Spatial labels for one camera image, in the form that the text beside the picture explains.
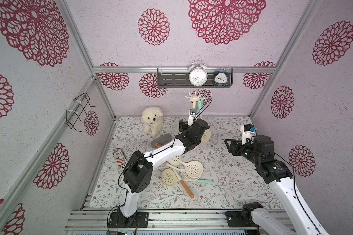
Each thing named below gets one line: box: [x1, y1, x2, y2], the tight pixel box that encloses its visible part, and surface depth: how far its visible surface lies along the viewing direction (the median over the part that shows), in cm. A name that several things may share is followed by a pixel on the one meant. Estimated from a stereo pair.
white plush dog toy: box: [141, 106, 164, 138], surface depth 99 cm
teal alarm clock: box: [213, 70, 229, 87], surface depth 92 cm
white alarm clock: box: [188, 59, 208, 88], surface depth 89 cm
